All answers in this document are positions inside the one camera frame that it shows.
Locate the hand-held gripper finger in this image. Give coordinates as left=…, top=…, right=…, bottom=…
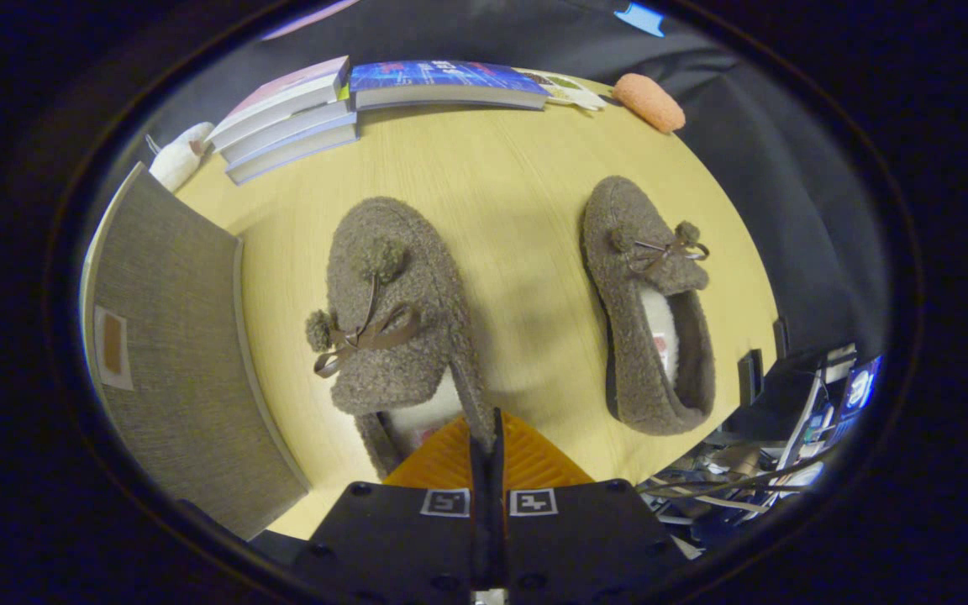
left=490, top=409, right=691, bottom=596
left=292, top=409, right=491, bottom=596

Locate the brown fuzzy shoe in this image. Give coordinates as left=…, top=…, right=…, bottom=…
left=581, top=176, right=717, bottom=436
left=306, top=197, right=497, bottom=480

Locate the grey fabric storage box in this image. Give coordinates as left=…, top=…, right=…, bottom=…
left=81, top=162, right=310, bottom=541

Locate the black chair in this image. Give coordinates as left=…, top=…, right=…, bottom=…
left=736, top=316, right=838, bottom=443

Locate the blue spine book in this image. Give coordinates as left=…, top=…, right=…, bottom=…
left=226, top=123, right=360, bottom=186

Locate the blue lit screen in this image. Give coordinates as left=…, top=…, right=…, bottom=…
left=839, top=355, right=883, bottom=418

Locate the white printed card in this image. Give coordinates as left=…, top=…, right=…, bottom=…
left=526, top=71, right=611, bottom=112

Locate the blue cover book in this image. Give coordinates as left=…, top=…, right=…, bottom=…
left=349, top=60, right=550, bottom=112

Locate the white cover book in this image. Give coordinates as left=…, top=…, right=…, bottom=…
left=219, top=99, right=358, bottom=165

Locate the orange sponge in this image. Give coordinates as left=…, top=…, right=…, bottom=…
left=613, top=73, right=687, bottom=134

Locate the pink cover book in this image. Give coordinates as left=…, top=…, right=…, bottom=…
left=206, top=55, right=351, bottom=151

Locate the white plush toy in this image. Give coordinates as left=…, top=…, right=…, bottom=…
left=148, top=122, right=215, bottom=192

